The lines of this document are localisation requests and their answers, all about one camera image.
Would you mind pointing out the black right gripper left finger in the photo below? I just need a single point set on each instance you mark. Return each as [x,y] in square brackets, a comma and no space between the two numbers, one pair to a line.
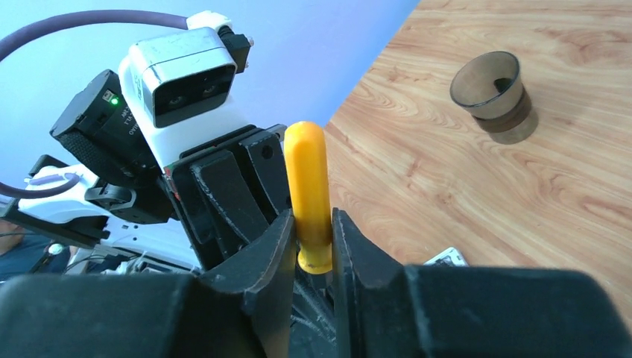
[251,295]

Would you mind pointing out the brown translucent plastic cup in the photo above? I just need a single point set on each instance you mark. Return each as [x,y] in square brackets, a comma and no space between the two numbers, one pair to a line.
[490,89]

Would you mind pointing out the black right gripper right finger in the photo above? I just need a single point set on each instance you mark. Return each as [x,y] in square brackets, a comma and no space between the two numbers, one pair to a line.
[372,305]

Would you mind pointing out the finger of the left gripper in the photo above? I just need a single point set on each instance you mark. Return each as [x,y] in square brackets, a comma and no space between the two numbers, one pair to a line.
[266,174]
[236,214]

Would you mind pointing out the yellow handled screwdriver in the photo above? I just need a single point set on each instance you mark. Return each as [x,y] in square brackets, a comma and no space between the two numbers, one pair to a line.
[307,172]

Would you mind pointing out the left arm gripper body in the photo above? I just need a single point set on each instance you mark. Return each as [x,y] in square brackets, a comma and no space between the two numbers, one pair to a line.
[98,128]

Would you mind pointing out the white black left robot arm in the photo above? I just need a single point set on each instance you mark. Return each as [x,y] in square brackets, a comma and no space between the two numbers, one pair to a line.
[162,311]

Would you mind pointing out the small white remote control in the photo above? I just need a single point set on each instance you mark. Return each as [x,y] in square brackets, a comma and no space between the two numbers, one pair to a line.
[448,257]

